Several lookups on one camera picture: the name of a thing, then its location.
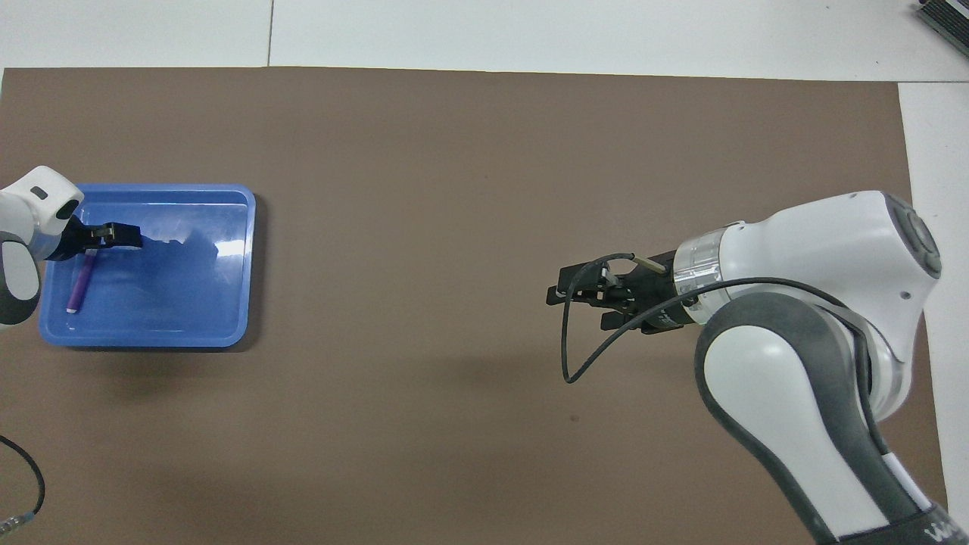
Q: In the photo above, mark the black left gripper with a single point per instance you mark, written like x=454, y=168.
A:
x=74, y=242

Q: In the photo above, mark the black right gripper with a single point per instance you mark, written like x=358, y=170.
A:
x=658, y=303

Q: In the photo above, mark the purple pen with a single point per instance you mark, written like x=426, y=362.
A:
x=79, y=288

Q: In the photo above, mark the blue plastic tray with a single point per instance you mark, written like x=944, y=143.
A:
x=189, y=303

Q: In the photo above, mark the brown table mat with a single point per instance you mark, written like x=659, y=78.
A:
x=378, y=227

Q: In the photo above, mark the dark ribbed device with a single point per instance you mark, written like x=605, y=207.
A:
x=946, y=15

